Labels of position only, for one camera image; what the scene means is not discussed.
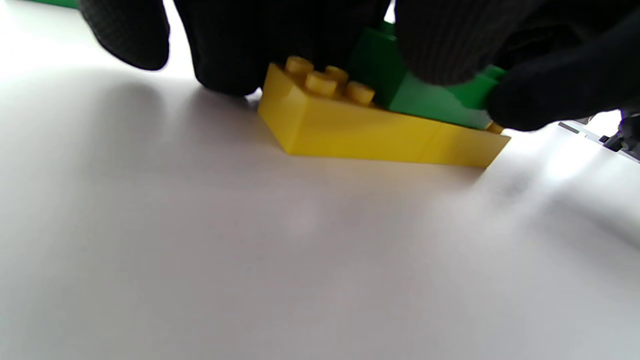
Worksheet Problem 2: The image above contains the person's right hand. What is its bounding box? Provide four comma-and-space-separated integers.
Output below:
487, 0, 640, 133

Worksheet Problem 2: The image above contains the person's left hand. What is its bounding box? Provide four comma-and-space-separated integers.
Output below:
79, 0, 546, 97

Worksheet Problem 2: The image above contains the yellow lego brick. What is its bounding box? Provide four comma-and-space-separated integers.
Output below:
257, 55, 443, 163
419, 120, 512, 168

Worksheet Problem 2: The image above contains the green lego brick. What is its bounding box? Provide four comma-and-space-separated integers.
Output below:
347, 22, 508, 131
25, 0, 80, 10

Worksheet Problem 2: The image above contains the black right wrist module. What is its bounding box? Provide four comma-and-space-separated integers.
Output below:
599, 112, 640, 152

